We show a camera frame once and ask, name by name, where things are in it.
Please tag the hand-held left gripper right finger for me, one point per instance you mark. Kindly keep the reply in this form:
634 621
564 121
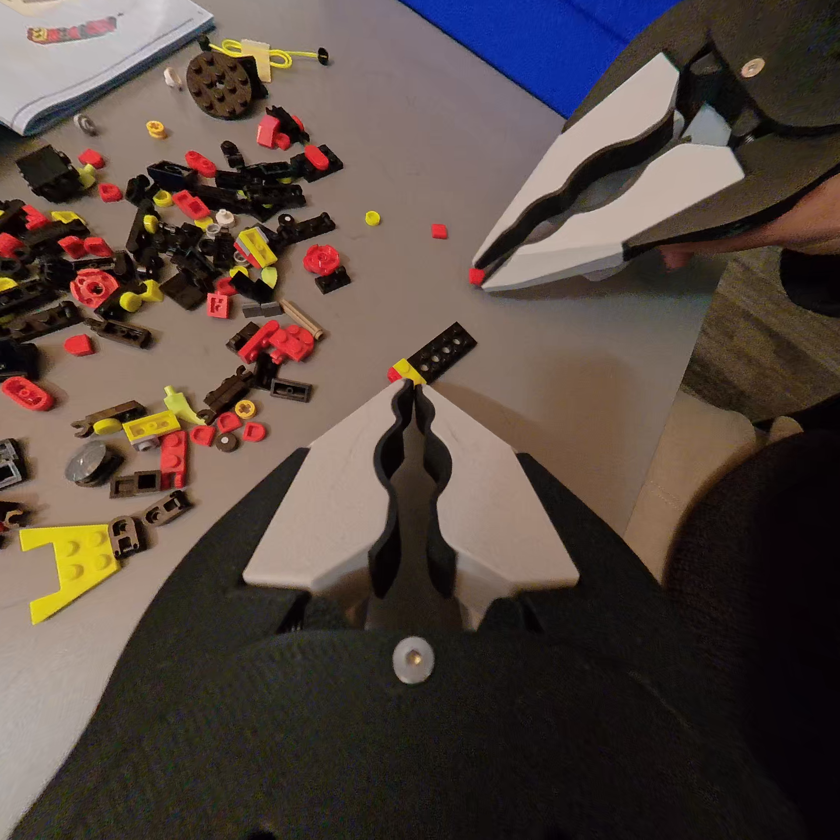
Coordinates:
505 525

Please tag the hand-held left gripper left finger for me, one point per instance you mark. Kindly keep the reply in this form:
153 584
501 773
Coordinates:
321 518

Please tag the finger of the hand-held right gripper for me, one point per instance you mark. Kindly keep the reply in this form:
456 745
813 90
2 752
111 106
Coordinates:
604 118
643 203

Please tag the small red lego brick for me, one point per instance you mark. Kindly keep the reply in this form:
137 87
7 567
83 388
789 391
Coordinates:
476 276

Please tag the black plate yellow red assembly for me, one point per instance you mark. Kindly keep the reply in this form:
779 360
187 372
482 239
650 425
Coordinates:
443 348

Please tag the pile of lego pieces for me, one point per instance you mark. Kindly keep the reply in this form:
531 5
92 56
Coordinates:
49 174

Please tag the yellow lego wedge plate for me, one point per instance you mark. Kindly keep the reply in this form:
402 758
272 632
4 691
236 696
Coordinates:
79 558

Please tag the black round lego plate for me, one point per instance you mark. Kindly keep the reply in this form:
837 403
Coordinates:
220 85

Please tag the yellow lego cross stud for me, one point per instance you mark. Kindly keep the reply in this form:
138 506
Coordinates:
152 124

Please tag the lego instruction booklet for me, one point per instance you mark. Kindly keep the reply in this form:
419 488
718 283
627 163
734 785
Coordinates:
98 65

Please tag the person's right hand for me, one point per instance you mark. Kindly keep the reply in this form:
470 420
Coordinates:
807 223

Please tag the blue plastic bin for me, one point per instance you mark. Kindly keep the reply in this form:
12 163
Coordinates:
525 46

